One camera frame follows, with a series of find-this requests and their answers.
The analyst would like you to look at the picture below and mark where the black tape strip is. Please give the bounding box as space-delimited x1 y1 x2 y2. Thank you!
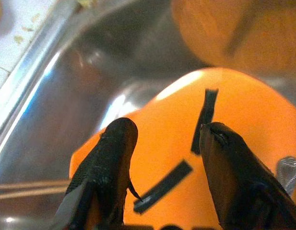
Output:
190 88 219 156
133 159 193 214

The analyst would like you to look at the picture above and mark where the silver cutlery handle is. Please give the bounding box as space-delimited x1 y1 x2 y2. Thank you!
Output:
276 156 296 197

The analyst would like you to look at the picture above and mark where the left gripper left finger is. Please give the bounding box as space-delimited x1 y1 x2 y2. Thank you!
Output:
54 117 139 230

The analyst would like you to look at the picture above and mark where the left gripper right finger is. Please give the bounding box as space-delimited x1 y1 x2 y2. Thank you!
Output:
199 121 296 230

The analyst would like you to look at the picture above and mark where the wooden chopstick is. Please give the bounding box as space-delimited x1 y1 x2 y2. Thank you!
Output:
0 186 68 201
0 179 71 191

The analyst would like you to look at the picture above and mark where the stainless steel double sink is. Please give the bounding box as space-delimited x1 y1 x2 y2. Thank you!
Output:
0 0 296 230

